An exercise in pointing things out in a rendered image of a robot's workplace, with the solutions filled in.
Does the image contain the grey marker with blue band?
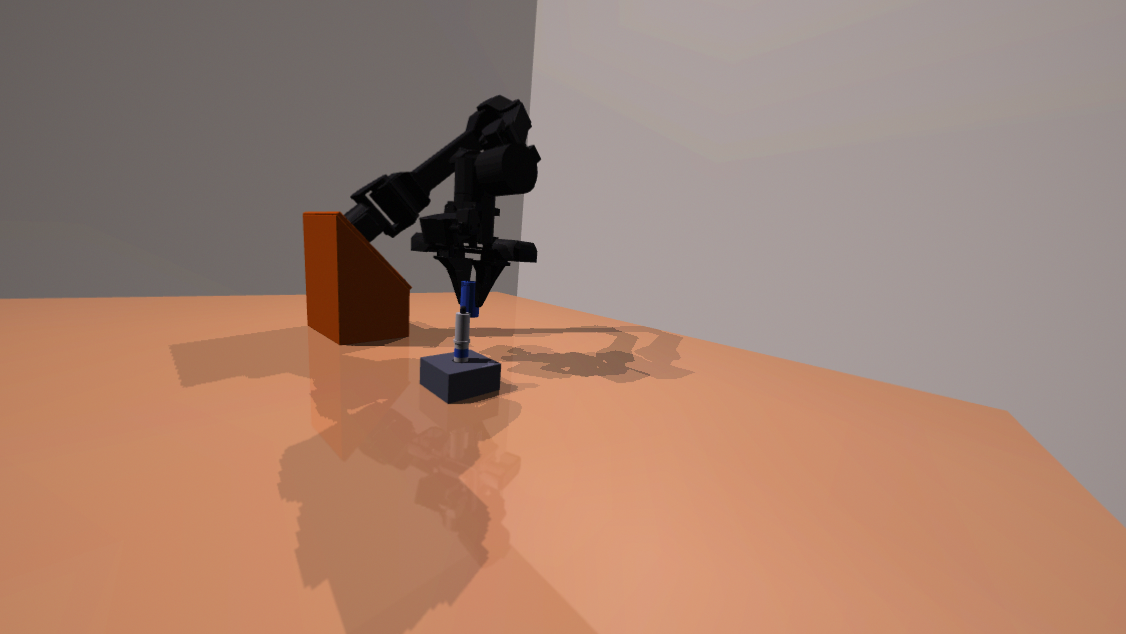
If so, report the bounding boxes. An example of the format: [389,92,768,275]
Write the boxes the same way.
[453,306,470,363]

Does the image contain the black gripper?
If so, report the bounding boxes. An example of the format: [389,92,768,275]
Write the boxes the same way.
[411,194,537,307]

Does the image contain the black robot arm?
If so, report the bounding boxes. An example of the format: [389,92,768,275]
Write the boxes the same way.
[343,95,540,245]

